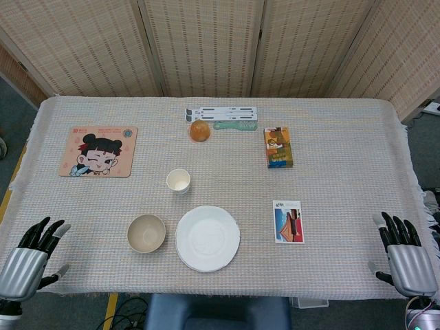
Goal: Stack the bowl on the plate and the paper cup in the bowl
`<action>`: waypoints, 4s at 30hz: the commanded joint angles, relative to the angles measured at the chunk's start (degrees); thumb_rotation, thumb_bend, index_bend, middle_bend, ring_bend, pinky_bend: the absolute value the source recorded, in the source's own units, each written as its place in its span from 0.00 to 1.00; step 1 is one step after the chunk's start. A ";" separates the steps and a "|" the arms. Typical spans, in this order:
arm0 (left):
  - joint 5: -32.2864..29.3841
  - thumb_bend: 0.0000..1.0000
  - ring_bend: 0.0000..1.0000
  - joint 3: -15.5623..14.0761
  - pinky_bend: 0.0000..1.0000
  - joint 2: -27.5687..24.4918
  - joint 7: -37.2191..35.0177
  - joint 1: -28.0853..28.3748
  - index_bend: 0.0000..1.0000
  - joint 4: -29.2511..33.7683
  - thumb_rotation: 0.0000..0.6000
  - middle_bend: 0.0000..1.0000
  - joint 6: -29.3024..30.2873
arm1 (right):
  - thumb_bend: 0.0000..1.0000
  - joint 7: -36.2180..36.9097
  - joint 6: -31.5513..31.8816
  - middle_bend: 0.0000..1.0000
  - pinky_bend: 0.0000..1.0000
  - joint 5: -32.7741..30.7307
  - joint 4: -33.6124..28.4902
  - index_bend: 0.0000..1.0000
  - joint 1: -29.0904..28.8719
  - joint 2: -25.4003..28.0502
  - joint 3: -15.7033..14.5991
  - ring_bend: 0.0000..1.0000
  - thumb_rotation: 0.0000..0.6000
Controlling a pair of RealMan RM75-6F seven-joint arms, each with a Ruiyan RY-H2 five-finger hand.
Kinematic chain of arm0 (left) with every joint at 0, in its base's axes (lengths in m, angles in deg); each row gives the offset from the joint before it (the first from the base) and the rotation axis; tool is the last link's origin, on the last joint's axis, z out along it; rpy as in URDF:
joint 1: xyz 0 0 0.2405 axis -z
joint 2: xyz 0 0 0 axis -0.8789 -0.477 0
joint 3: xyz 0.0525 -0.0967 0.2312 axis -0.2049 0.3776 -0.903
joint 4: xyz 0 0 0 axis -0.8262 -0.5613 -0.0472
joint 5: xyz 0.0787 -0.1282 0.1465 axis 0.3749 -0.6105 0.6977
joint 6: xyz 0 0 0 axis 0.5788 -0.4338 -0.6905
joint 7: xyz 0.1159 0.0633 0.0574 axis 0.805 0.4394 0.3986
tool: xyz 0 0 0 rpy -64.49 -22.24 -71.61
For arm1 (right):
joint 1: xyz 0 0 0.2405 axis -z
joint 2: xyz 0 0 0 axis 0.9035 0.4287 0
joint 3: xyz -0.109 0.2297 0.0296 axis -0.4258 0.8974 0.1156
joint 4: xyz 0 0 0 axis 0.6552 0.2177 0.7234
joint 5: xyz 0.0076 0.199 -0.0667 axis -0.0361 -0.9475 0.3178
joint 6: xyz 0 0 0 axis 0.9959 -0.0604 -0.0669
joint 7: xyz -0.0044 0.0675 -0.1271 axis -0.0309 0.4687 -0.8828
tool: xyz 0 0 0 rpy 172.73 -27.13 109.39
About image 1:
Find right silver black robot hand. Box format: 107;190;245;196
367;211;440;298

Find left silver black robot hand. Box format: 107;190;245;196
0;216;72;303

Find beige bowl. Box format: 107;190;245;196
126;214;167;254

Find white paper cup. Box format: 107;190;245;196
166;168;192;196

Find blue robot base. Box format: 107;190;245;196
143;294;292;330

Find white paper plate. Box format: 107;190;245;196
175;205;241;274

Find beige woven tablecloth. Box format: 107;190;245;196
0;95;440;302

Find clear plastic box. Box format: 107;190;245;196
290;296;329;309

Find red roof postcard booklet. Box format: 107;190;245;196
272;199;305;244

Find cartoon girl mouse pad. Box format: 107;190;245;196
58;125;138;179

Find colourful card box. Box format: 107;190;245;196
263;126;296;169

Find orange woven screen panel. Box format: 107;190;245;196
0;44;47;104

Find woven folding screen panel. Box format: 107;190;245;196
137;0;267;98
250;0;379;98
326;0;440;122
0;0;163;98

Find green comb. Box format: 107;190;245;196
212;120;259;132

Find white folding stand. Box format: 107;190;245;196
184;106;259;123

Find black floor cables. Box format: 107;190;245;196
115;296;149;330

